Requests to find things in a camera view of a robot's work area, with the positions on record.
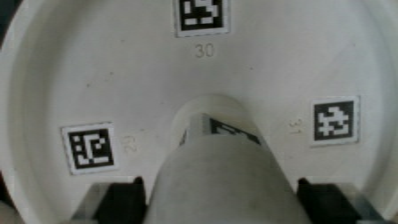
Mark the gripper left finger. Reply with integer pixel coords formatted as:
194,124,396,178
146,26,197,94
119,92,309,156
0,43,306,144
69,177,148,224

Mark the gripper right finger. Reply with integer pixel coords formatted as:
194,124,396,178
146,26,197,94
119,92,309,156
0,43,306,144
297,178,380,224

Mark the white cylindrical table leg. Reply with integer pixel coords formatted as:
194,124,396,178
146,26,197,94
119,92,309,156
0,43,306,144
142,113,315,224

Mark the white round table top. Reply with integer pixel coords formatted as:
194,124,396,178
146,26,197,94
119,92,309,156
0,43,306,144
0,0,398,224

